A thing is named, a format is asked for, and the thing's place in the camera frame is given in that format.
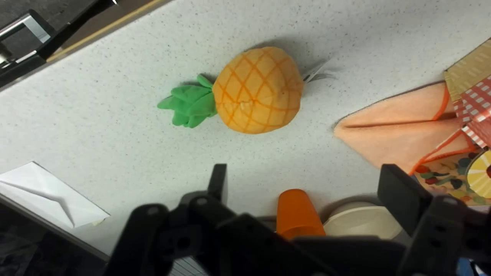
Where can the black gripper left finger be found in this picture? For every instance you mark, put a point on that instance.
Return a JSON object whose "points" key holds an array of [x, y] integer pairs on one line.
{"points": [[205, 239]]}

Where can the cream round tape roll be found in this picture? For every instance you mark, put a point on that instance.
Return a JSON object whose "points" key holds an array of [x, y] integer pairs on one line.
{"points": [[363, 221]]}

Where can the orange toy pineapple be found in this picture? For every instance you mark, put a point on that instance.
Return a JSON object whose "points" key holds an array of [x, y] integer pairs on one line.
{"points": [[255, 89]]}

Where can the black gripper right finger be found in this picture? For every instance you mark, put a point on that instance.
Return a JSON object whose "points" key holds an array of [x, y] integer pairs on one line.
{"points": [[450, 239]]}

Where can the orange plastic cup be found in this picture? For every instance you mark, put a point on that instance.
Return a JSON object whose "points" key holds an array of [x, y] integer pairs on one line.
{"points": [[297, 212]]}

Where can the white folded paper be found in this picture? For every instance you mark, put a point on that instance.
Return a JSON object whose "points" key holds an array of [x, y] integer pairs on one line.
{"points": [[47, 197]]}

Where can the red checkered fruit basket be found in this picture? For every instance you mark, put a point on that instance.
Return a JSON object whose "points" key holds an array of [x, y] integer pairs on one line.
{"points": [[473, 97]]}

